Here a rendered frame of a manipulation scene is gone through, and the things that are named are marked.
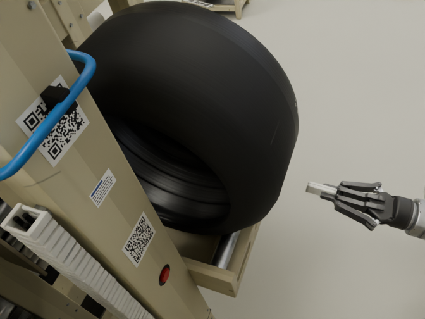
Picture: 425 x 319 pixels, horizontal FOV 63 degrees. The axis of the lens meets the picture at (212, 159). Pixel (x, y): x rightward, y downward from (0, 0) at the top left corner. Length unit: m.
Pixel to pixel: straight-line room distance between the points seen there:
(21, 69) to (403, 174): 2.11
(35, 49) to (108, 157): 0.18
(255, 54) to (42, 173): 0.44
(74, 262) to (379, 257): 1.65
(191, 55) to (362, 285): 1.52
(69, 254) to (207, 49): 0.40
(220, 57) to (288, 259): 1.43
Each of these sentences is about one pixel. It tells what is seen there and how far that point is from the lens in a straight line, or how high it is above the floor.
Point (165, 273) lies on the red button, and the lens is 0.77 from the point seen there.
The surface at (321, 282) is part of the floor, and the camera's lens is 1.88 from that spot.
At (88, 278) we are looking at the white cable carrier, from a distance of 0.57.
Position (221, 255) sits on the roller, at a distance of 0.92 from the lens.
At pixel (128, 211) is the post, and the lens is 0.59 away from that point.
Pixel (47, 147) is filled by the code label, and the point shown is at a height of 1.50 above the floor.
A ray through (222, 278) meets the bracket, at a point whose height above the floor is 0.95.
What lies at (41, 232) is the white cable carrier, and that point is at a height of 1.41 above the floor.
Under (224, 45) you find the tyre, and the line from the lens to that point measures 0.66.
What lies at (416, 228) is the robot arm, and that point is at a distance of 0.91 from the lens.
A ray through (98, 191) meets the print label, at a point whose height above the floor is 1.38.
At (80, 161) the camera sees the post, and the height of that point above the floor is 1.45.
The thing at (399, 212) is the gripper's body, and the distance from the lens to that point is 0.90.
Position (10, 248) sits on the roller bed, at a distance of 0.99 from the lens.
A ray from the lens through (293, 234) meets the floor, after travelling 1.97.
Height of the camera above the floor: 1.75
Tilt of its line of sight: 49 degrees down
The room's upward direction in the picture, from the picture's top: 15 degrees counter-clockwise
